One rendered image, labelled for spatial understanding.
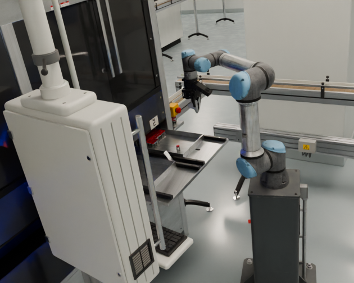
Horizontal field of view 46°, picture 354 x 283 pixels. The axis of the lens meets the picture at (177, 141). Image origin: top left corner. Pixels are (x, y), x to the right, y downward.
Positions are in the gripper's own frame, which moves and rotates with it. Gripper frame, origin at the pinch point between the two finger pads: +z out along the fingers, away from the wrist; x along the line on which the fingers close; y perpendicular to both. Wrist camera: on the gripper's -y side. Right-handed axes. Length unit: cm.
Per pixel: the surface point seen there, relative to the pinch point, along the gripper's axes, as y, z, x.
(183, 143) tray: 11.2, 21.3, 3.1
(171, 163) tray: 4.1, 19.9, 28.3
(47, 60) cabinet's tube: -6, -62, 101
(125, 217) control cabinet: -27, -7, 104
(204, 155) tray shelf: -7.8, 21.6, 11.7
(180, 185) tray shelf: -9.9, 21.6, 43.5
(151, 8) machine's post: 28, -56, -9
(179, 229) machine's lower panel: 28, 96, -1
